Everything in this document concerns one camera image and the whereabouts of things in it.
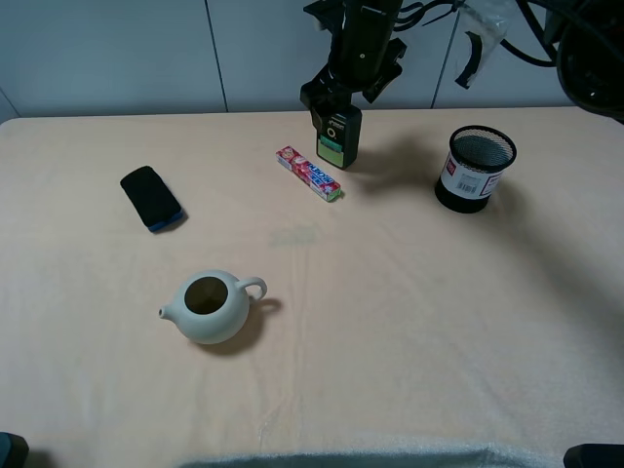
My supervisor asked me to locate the black object bottom right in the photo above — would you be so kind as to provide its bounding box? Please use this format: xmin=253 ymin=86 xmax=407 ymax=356
xmin=564 ymin=444 xmax=624 ymax=468

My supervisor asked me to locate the black pump dispenser bottle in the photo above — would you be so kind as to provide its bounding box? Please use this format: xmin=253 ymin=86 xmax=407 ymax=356
xmin=315 ymin=105 xmax=362 ymax=170

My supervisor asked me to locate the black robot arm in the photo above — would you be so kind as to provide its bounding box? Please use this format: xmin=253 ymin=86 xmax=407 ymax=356
xmin=300 ymin=1 xmax=623 ymax=129

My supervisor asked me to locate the black object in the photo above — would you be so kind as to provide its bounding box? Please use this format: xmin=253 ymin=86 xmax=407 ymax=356
xmin=564 ymin=444 xmax=624 ymax=468
xmin=0 ymin=432 xmax=29 ymax=468

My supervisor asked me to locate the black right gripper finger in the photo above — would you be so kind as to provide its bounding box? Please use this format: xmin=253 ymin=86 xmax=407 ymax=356
xmin=300 ymin=65 xmax=354 ymax=131

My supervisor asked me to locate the white ceramic teapot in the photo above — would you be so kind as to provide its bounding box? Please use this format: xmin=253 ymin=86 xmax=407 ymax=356
xmin=159 ymin=270 xmax=267 ymax=345

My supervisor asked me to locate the red candy pack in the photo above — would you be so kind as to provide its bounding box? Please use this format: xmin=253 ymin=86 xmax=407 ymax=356
xmin=276 ymin=146 xmax=342 ymax=202

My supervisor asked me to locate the black object bottom left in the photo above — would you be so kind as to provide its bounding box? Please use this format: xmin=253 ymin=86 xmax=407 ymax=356
xmin=0 ymin=432 xmax=29 ymax=468

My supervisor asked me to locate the cream tablecloth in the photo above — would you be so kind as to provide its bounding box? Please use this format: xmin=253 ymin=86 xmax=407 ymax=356
xmin=1 ymin=107 xmax=623 ymax=467

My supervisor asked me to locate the black mesh pen holder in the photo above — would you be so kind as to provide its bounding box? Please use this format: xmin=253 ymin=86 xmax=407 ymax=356
xmin=435 ymin=125 xmax=518 ymax=214

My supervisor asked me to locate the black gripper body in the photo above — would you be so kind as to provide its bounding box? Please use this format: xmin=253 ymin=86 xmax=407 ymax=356
xmin=303 ymin=0 xmax=407 ymax=93

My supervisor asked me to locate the black and blue eraser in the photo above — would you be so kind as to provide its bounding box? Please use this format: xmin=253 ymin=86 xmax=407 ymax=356
xmin=120 ymin=166 xmax=183 ymax=233

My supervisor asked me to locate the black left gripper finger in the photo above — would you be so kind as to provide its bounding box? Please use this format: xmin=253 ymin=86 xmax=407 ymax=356
xmin=362 ymin=62 xmax=403 ymax=103

